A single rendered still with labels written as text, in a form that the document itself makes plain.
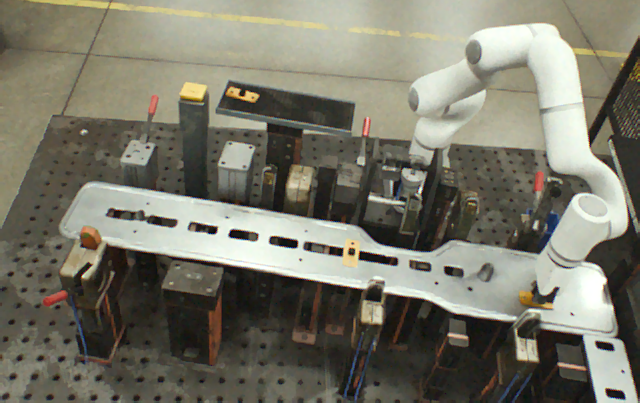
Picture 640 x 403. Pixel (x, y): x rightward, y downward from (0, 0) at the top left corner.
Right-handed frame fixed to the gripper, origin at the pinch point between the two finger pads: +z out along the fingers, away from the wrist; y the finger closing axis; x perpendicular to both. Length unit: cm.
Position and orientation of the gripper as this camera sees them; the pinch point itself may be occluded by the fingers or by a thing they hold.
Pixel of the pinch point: (540, 293)
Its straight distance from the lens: 163.3
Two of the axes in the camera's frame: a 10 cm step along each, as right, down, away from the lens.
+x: 9.8, 1.7, 0.2
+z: -1.4, 7.2, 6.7
